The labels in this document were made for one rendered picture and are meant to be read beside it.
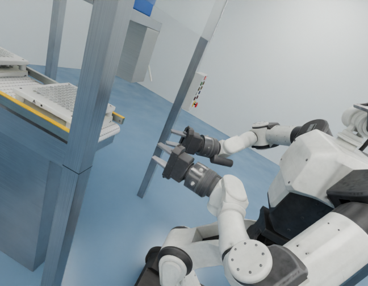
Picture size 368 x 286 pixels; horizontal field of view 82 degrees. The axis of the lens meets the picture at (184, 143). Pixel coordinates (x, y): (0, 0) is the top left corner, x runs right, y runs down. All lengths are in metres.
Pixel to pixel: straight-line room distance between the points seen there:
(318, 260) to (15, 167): 1.06
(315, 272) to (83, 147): 0.59
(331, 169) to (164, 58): 4.59
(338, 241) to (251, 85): 3.90
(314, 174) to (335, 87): 3.65
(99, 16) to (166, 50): 4.42
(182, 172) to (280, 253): 0.34
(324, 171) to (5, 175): 1.17
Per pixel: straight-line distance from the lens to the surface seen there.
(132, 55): 0.84
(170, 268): 0.93
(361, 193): 0.51
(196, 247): 0.88
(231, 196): 0.57
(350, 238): 0.47
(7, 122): 0.97
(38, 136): 0.87
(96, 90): 0.59
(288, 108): 4.20
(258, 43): 4.31
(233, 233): 0.51
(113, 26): 0.55
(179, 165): 0.65
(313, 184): 0.62
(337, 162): 0.61
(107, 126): 0.93
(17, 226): 1.34
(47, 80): 1.19
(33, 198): 1.13
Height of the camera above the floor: 1.31
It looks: 24 degrees down
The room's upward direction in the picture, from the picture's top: 25 degrees clockwise
